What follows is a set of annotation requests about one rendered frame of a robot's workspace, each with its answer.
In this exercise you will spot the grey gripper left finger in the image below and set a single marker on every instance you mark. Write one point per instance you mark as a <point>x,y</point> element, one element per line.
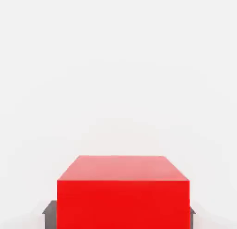
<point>51,217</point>

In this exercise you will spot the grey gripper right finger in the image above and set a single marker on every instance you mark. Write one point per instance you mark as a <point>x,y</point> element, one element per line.
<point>191,219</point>

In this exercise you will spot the small red cube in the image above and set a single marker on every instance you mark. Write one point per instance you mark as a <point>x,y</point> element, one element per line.
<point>123,201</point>

